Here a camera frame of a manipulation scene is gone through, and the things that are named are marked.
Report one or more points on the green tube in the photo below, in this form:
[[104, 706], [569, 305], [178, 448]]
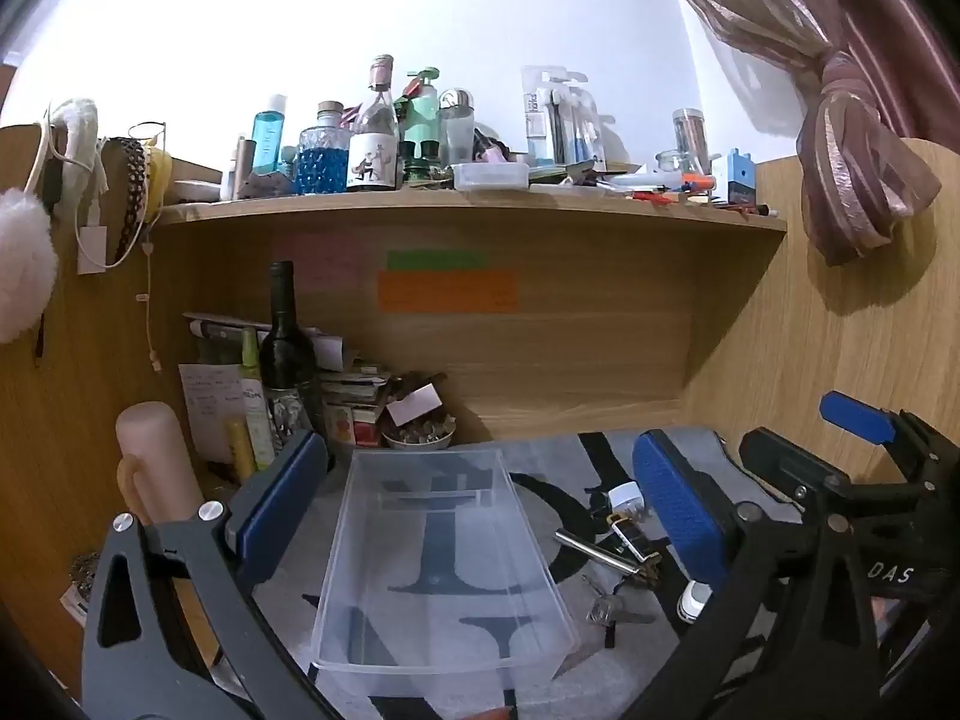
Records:
[[255, 405]]

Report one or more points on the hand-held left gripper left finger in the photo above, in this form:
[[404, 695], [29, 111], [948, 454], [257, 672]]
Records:
[[289, 495]]

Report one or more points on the yellow tube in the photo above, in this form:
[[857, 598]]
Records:
[[240, 450]]

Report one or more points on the dark green ink bottles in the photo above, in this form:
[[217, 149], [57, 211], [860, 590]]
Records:
[[420, 159]]

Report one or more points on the clear lidded plastic box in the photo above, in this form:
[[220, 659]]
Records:
[[491, 176]]

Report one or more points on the blue plastic box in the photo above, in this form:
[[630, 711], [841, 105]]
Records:
[[739, 180]]

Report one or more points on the pink cylindrical mug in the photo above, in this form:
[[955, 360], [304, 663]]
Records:
[[154, 465]]

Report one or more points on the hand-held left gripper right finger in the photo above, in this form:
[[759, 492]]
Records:
[[675, 499]]

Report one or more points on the wooden desk hutch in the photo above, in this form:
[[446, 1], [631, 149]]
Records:
[[600, 367]]

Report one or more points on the small patterned bundle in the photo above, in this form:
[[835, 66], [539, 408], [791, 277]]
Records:
[[82, 577]]

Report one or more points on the orange sticky note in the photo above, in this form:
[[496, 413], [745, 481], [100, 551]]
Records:
[[446, 291]]

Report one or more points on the dark wine bottle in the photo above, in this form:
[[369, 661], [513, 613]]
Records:
[[285, 360]]

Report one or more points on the clear labelled glass bottle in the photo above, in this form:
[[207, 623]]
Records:
[[373, 135]]

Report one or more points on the green pump bottle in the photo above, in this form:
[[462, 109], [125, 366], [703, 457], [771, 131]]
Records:
[[422, 109]]

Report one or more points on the grey printed mat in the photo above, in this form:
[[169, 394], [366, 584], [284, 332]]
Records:
[[547, 465]]

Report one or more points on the small white round cap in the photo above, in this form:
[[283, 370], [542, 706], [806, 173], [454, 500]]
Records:
[[694, 600]]

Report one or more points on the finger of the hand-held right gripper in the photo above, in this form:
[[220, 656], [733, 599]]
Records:
[[791, 461], [855, 416]]

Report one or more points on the pink curtain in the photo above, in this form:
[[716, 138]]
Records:
[[832, 90]]

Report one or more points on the clear tumbler with silver cap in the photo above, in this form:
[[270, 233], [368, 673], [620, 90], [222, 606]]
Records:
[[456, 127]]

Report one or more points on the brown braided headband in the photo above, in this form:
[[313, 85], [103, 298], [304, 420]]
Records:
[[135, 180]]

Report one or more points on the black gold-trimmed clip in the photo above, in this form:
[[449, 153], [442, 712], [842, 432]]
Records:
[[628, 538]]

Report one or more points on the rolled newspaper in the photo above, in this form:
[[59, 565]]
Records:
[[225, 330]]

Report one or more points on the blue mouthwash bottle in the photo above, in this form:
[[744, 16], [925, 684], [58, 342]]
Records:
[[268, 139]]

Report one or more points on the glass tube of pink sticks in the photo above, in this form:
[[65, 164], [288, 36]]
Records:
[[688, 139]]

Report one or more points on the clear plastic storage container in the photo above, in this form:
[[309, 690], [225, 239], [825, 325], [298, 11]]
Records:
[[442, 562]]

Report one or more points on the white fluffy headband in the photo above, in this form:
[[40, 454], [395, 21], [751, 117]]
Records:
[[79, 131]]

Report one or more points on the pink sticky note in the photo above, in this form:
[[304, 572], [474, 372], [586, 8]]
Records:
[[322, 262]]

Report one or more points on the green sticky note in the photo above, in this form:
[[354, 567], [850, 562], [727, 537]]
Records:
[[437, 260]]

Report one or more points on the red and white box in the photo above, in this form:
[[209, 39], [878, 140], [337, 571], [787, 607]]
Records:
[[358, 426]]

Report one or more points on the pile of pens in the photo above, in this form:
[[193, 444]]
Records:
[[660, 189]]

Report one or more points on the white card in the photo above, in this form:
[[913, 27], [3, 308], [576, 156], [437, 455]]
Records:
[[412, 403]]

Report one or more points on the glass jar of blue beads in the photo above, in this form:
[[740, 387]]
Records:
[[322, 157]]

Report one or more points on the white hanging tag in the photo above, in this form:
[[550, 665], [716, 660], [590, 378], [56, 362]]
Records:
[[91, 249]]

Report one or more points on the white fluffy pom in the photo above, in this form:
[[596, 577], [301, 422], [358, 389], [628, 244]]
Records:
[[22, 262]]

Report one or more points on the small white tube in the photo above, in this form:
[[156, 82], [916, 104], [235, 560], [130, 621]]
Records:
[[236, 169]]

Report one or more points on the stack of books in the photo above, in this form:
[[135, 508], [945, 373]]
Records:
[[356, 386]]

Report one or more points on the small glass jar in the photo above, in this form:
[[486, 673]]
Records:
[[670, 163]]

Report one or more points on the white bowl of scraps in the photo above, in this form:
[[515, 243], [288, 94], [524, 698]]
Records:
[[420, 439]]

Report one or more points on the yellow hair accessory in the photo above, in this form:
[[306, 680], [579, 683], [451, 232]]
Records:
[[159, 172]]

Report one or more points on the white paper note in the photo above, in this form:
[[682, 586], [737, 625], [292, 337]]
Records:
[[210, 405]]

